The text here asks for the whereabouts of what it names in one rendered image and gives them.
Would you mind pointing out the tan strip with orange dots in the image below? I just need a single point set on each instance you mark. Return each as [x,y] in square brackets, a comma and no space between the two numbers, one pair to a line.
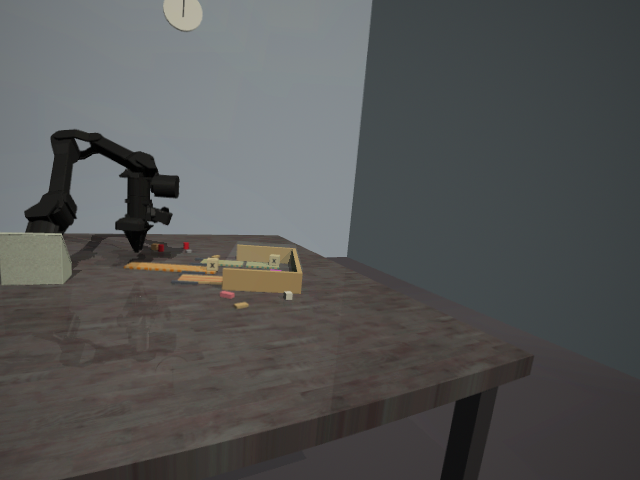
[168,267]

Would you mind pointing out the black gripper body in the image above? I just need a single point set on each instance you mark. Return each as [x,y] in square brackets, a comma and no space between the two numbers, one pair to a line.
[134,220]

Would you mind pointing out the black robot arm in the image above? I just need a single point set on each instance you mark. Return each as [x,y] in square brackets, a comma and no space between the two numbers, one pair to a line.
[57,210]

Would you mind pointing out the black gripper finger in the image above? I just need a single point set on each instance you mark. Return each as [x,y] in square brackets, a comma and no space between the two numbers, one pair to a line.
[144,235]
[134,237]

